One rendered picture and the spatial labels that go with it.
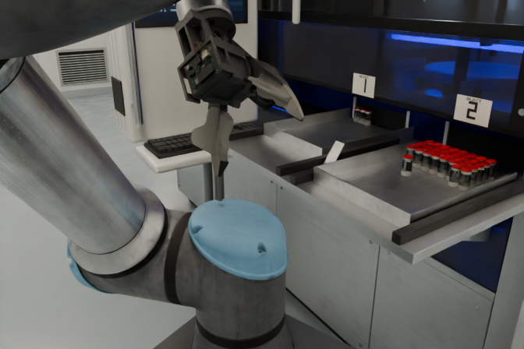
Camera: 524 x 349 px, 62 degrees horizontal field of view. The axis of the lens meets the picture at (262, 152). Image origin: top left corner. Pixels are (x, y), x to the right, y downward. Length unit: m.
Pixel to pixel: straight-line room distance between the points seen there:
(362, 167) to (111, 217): 0.71
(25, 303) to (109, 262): 1.74
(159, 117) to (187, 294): 1.02
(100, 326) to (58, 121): 1.67
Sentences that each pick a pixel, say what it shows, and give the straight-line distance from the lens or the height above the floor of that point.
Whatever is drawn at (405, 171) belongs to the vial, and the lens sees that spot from 1.03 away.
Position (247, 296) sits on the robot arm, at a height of 0.95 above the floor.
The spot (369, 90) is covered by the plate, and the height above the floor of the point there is 1.01.
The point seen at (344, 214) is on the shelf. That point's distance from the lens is 0.84.
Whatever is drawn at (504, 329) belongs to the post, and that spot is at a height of 0.52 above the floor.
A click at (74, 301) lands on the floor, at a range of 2.18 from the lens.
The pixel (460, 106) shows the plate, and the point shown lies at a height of 1.02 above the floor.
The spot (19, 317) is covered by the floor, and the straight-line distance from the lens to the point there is 2.18.
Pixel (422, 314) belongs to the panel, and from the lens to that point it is 1.39.
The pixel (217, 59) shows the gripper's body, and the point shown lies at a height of 1.20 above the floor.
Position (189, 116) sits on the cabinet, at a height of 0.87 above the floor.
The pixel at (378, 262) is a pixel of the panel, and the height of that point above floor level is 0.49.
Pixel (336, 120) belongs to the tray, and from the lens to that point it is 1.43.
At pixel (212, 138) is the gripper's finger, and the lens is 0.59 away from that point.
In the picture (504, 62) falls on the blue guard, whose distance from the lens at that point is 1.06.
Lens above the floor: 1.27
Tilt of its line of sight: 20 degrees down
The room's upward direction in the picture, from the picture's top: straight up
